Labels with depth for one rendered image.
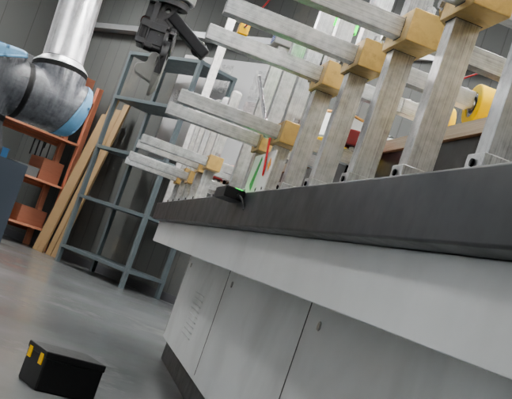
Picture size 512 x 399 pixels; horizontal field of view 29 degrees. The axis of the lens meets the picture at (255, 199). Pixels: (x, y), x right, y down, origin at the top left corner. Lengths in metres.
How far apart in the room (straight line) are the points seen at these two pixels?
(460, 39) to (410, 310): 0.37
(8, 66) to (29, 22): 9.83
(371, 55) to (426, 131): 0.46
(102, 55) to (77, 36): 9.02
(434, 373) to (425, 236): 0.53
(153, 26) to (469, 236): 1.36
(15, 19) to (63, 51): 9.65
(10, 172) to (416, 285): 1.59
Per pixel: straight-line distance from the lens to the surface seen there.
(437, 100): 1.27
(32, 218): 10.97
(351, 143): 2.21
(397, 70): 1.52
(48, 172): 10.97
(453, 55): 1.28
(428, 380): 1.55
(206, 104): 2.17
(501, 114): 1.02
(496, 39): 8.06
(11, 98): 2.58
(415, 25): 1.46
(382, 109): 1.51
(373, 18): 1.48
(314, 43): 1.71
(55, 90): 2.61
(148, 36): 2.18
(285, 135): 2.16
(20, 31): 12.34
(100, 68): 11.62
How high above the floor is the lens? 0.53
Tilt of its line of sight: 4 degrees up
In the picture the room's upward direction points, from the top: 19 degrees clockwise
